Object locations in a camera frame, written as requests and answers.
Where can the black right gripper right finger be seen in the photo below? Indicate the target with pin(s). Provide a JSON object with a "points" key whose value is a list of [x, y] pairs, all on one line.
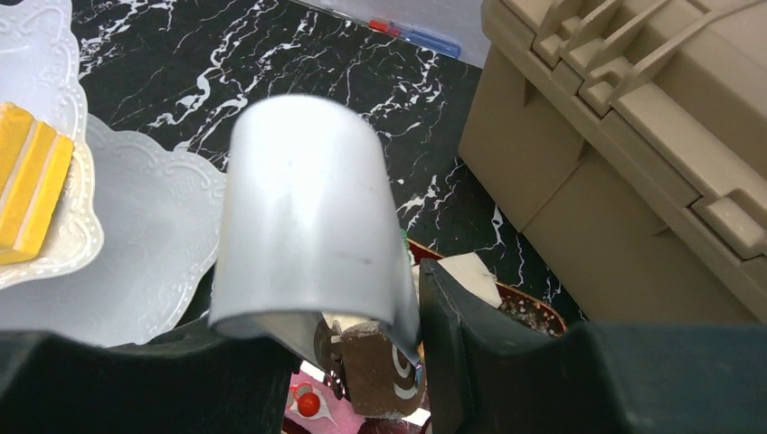
{"points": [[626, 378]]}

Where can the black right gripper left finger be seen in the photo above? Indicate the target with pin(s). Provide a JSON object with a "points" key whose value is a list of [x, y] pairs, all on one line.
{"points": [[188, 380]]}

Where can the chocolate swirl roll cake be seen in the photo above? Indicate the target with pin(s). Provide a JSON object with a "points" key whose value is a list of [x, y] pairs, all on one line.
{"points": [[370, 372]]}

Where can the white three-tier cake stand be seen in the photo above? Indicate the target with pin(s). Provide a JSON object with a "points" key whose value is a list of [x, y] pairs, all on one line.
{"points": [[136, 227]]}

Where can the metal serving tongs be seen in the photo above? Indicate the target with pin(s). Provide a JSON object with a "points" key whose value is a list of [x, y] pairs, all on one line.
{"points": [[309, 228]]}

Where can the yellow layered cake piece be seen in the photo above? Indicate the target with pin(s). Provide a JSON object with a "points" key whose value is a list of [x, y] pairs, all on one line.
{"points": [[35, 160]]}

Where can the red dessert tray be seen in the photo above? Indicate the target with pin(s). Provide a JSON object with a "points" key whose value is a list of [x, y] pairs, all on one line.
{"points": [[465, 361]]}

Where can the chocolate sprinkled donut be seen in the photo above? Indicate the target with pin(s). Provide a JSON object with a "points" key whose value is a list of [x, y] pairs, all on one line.
{"points": [[530, 312]]}

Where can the white triangle cake slice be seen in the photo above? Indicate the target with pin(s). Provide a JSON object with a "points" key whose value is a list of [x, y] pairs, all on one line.
{"points": [[472, 274]]}

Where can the pink rectangular cake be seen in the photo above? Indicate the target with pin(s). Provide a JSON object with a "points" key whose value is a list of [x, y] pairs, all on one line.
{"points": [[314, 408]]}

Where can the tan plastic toolbox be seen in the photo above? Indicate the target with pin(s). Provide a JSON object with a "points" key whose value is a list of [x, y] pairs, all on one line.
{"points": [[626, 140]]}

